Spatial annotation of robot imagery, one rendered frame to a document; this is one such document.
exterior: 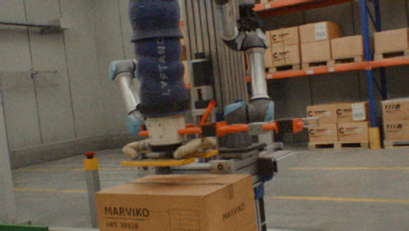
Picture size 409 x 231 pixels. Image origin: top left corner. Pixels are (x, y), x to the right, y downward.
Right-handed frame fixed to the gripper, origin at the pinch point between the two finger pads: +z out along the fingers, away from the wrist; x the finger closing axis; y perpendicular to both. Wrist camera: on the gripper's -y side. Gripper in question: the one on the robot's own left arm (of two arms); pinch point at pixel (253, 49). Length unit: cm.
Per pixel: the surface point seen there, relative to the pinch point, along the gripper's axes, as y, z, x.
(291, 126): 30, 34, 29
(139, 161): 43, 45, -39
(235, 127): 30.8, 33.4, 4.5
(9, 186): -104, 95, -365
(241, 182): 18, 59, -3
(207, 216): 47, 66, -2
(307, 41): -678, -61, -244
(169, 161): 43, 45, -22
